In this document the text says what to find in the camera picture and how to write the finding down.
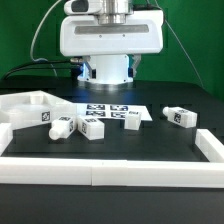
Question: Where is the white right fence wall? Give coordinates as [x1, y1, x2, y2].
[195, 129, 224, 163]

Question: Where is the white left fence wall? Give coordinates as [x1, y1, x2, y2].
[0, 123, 13, 156]

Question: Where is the white fence wall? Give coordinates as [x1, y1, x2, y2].
[0, 157, 224, 188]
[195, 129, 224, 163]
[0, 123, 13, 156]

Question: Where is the white sheet with tags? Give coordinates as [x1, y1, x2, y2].
[76, 103, 152, 121]

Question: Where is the white square tabletop part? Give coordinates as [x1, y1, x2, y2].
[0, 91, 76, 130]

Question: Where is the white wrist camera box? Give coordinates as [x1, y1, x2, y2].
[64, 0, 103, 15]

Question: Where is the grey cable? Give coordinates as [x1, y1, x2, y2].
[29, 0, 64, 78]

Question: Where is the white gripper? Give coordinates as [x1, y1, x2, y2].
[60, 10, 164, 79]

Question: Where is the black cable bundle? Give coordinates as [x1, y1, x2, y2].
[0, 59, 83, 81]

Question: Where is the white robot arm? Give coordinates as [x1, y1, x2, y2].
[60, 0, 164, 89]

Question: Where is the white front fence wall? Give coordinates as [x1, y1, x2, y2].
[0, 157, 224, 188]

